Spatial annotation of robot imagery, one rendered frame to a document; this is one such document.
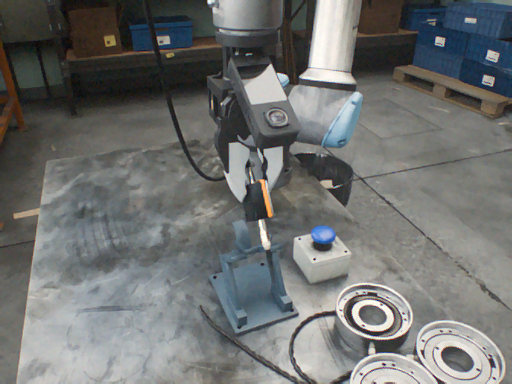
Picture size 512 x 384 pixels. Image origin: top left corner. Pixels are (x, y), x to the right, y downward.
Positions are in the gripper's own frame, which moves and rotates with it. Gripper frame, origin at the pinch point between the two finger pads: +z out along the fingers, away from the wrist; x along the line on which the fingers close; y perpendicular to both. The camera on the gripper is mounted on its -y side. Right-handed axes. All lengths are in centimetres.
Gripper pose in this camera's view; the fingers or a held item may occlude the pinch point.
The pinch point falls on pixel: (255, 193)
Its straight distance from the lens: 55.3
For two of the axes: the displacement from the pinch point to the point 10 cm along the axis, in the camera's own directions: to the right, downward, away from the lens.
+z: 0.0, 8.6, 5.2
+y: -3.8, -4.8, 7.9
